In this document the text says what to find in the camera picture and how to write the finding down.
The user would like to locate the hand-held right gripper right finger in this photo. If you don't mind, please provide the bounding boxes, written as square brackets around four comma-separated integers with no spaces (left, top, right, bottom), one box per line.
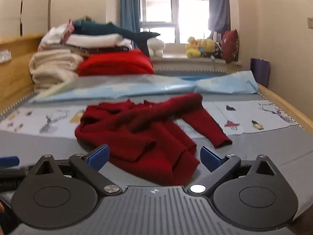
[187,146,282,197]

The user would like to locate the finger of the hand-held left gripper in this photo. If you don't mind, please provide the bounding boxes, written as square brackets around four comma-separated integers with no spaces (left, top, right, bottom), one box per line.
[0,156,33,191]

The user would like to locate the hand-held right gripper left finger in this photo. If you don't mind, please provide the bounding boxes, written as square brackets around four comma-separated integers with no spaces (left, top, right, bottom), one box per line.
[29,144,123,196]

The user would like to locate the dark red knit sweater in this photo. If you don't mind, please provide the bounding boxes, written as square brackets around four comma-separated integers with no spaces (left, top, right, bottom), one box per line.
[75,93,233,186]

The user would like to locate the grey bed sheet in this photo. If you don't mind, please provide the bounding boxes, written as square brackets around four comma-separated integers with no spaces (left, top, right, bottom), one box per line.
[0,125,313,226]

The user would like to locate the printed bed sheet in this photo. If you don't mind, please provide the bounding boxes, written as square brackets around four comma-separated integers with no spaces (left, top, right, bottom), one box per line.
[0,99,299,137]

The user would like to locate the light blue plastic sheet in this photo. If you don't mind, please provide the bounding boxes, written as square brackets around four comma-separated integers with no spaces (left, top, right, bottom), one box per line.
[29,70,259,104]

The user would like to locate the bright red folded sweater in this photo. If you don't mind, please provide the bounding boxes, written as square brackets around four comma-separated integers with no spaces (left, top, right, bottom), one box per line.
[77,49,155,77]

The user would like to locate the window sill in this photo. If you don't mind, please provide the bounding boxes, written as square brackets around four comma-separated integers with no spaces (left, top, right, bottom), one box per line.
[150,54,242,73]

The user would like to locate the cream folded blanket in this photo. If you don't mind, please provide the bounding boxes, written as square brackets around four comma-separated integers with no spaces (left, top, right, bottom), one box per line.
[29,49,85,90]

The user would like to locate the dark striped folded cloth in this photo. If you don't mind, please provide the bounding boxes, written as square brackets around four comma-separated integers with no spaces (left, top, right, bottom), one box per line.
[79,45,133,55]

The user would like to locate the yellow duck plush toy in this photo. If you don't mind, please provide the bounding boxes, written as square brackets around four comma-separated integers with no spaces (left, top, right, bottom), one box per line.
[185,37,202,58]

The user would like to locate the dark red cushion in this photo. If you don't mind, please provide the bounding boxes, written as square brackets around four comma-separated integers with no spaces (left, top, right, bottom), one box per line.
[221,29,239,64]

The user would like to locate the white folded cloth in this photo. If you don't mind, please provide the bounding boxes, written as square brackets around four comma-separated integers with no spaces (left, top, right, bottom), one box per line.
[66,33,132,49]

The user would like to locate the white plush toy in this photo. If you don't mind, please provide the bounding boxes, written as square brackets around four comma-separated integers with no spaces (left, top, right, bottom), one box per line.
[147,39,166,57]

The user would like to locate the teal garment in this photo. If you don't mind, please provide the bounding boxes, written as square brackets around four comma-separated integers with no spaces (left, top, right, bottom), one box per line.
[72,20,160,57]

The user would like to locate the white crumpled cloth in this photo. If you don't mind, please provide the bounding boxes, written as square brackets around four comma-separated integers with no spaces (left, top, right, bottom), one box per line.
[39,23,74,52]

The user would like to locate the pink and white cloth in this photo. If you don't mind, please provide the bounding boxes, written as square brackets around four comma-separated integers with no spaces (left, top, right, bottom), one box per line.
[64,19,75,42]

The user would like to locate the blue curtain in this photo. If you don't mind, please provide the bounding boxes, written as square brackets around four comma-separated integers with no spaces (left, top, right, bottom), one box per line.
[208,0,231,39]
[121,0,141,34]

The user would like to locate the window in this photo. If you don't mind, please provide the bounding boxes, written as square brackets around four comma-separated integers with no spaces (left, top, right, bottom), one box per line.
[139,0,211,45]

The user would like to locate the cream wardrobe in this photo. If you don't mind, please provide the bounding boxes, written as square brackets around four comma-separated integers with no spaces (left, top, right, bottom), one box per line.
[0,0,52,40]

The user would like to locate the wooden bed frame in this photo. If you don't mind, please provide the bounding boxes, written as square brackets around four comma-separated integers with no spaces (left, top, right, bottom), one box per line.
[0,34,313,130]

